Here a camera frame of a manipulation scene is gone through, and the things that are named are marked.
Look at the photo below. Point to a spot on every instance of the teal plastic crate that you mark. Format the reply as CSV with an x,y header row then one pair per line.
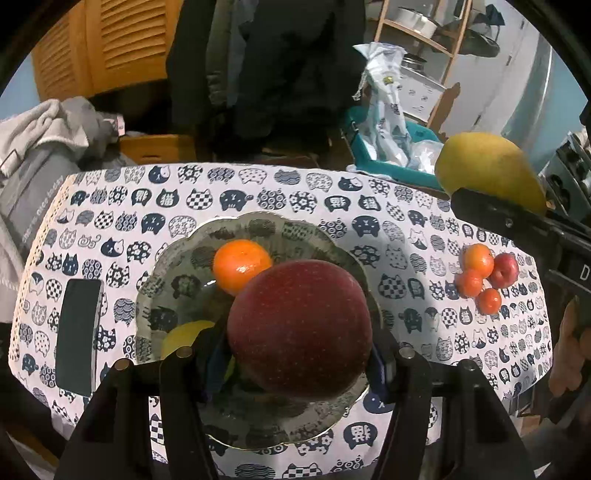
x,y
364,152

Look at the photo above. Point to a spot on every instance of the black hanging coat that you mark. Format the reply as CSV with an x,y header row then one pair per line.
x,y
286,69

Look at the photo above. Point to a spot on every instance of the yellow pear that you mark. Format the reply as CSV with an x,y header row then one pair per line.
x,y
184,339
489,166

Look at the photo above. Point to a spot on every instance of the grey fabric bag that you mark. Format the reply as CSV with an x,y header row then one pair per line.
x,y
32,184

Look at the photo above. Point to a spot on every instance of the person's right hand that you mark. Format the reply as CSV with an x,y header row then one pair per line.
x,y
570,350

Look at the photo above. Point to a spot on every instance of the white pot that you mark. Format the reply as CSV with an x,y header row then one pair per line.
x,y
418,21

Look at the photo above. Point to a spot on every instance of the crumpled grey jacket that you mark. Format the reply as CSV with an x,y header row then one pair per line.
x,y
87,120

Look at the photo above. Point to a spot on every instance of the black smartphone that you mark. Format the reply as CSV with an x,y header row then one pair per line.
x,y
78,337

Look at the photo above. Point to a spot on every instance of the dark hanging wok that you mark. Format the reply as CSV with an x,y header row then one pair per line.
x,y
480,44

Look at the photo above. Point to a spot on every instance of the clear plastic bag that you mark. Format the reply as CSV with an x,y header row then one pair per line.
x,y
425,154

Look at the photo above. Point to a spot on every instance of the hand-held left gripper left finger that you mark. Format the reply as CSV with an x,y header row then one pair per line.
x,y
184,392

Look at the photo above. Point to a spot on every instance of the grey hanging jacket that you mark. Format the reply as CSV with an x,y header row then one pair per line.
x,y
221,46

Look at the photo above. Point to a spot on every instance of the dark red apple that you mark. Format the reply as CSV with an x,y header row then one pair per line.
x,y
300,327

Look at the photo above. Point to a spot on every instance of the pink red apple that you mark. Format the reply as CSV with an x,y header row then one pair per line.
x,y
504,270

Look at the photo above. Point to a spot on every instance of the steel pot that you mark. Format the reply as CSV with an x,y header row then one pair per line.
x,y
413,62

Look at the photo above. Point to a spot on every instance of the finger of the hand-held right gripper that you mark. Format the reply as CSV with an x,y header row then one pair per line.
x,y
489,207

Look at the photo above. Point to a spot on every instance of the green patterned bowl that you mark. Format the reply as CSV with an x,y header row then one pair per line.
x,y
184,277

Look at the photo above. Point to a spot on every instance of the small orange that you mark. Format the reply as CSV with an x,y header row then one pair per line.
x,y
489,301

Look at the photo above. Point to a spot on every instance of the light grey towel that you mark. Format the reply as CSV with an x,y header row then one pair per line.
x,y
27,124

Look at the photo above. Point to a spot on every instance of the white storage basket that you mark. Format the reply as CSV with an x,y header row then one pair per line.
x,y
420,94

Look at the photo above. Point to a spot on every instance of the wooden shelf rack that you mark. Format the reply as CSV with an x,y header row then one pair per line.
x,y
456,39

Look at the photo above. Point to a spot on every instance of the metal shoe rack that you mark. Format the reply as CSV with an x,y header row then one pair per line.
x,y
568,180

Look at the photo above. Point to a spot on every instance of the wooden louvered cabinet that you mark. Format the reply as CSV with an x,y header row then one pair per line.
x,y
115,41

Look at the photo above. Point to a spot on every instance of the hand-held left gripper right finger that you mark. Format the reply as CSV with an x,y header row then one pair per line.
x,y
415,392

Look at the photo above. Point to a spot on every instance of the white door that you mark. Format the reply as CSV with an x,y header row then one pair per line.
x,y
503,92

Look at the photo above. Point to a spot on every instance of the large orange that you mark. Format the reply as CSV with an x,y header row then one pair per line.
x,y
479,258

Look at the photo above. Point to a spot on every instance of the wooden drawer box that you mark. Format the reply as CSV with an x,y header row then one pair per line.
x,y
152,148

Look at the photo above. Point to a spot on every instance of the cat print tablecloth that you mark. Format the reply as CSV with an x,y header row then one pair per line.
x,y
300,194

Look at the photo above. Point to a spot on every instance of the printed white rice bag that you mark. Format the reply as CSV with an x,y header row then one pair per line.
x,y
388,115

